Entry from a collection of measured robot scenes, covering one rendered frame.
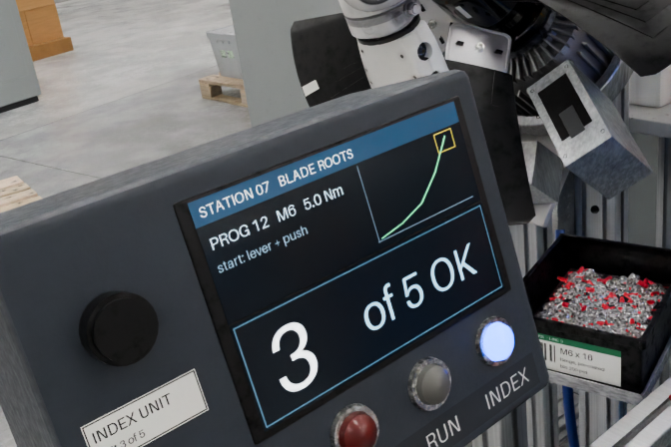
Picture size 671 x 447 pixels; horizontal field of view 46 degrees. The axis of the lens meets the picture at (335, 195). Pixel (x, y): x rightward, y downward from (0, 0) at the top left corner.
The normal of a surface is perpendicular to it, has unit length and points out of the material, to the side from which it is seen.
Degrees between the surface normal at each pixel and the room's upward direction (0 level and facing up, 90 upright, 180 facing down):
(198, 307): 75
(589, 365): 90
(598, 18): 19
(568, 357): 90
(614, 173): 121
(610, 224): 90
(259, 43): 90
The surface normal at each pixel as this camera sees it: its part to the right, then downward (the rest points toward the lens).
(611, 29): -0.25, -0.70
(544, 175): 0.71, -0.06
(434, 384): 0.51, -0.07
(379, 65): -0.71, 0.59
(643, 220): -0.77, 0.33
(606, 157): 0.20, 0.77
